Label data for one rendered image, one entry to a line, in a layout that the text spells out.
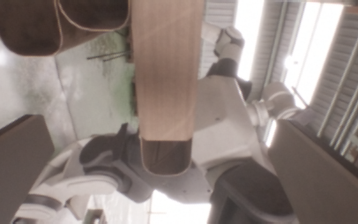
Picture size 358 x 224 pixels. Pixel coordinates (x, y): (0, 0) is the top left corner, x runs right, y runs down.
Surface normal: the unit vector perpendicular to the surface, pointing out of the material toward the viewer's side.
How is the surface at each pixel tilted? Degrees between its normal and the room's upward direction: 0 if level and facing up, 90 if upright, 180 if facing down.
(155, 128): 90
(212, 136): 105
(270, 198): 86
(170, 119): 90
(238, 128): 85
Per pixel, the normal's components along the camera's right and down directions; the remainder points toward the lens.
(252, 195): 0.10, -0.87
